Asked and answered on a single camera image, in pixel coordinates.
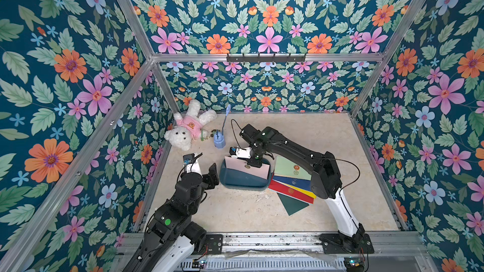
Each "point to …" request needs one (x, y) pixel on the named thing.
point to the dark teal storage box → (235, 180)
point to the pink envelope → (241, 165)
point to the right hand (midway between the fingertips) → (251, 159)
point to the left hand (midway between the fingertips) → (211, 166)
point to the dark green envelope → (290, 204)
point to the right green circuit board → (353, 264)
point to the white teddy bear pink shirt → (189, 127)
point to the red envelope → (281, 188)
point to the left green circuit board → (198, 264)
